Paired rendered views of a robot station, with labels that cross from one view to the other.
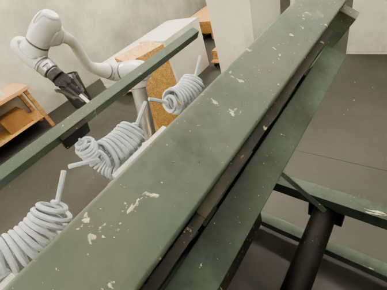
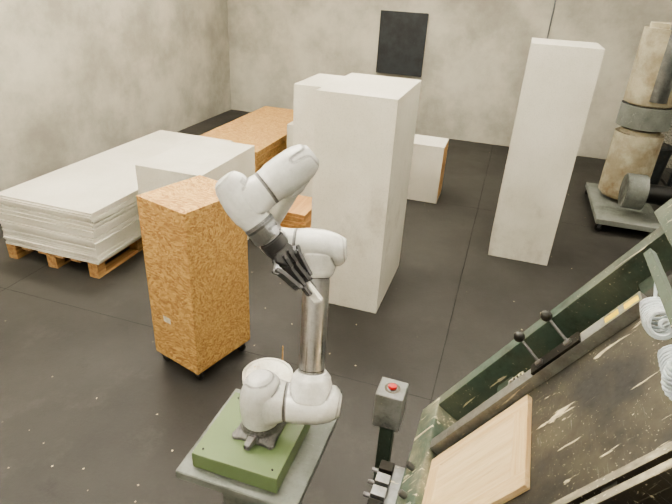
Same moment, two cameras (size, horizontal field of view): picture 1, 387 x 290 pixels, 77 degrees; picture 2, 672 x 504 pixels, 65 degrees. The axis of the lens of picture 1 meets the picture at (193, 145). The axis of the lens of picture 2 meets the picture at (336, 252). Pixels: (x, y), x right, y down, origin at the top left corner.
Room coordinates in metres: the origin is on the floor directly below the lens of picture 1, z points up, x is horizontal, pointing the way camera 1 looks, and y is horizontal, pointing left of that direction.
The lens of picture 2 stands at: (0.07, 1.09, 2.48)
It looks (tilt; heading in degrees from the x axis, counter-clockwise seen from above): 28 degrees down; 328
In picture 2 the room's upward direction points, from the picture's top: 3 degrees clockwise
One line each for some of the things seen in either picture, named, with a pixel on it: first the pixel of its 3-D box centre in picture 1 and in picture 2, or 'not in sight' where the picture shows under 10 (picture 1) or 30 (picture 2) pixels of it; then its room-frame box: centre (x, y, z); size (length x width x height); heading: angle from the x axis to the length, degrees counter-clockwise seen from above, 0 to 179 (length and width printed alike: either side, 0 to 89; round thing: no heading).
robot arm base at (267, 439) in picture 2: not in sight; (259, 426); (1.54, 0.48, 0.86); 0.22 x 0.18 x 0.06; 131
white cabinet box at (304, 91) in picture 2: not in sight; (330, 113); (5.29, -2.02, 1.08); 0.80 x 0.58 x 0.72; 131
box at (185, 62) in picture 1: (177, 54); (202, 202); (4.76, -0.32, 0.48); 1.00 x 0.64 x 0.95; 131
